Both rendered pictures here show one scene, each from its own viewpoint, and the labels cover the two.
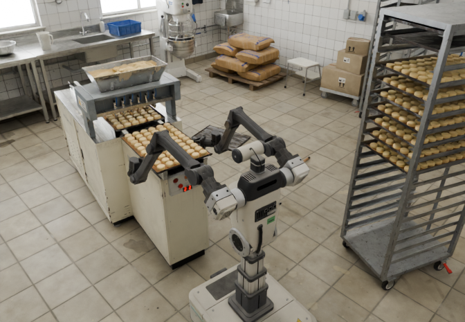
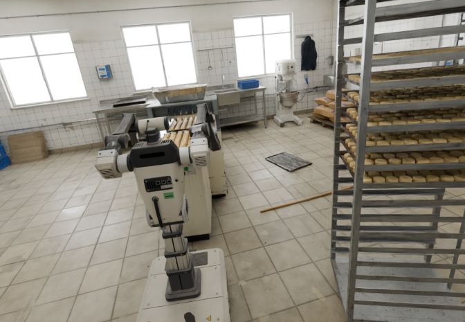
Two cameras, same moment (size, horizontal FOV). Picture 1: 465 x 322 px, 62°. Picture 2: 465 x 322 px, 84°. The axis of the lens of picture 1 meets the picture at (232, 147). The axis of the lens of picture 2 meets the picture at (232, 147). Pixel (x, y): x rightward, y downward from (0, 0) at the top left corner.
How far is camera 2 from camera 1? 1.46 m
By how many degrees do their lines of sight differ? 31
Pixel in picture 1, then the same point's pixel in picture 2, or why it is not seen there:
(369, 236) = (362, 268)
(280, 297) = (212, 289)
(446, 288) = not seen: outside the picture
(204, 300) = (156, 267)
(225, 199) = (104, 158)
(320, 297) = (275, 311)
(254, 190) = (135, 156)
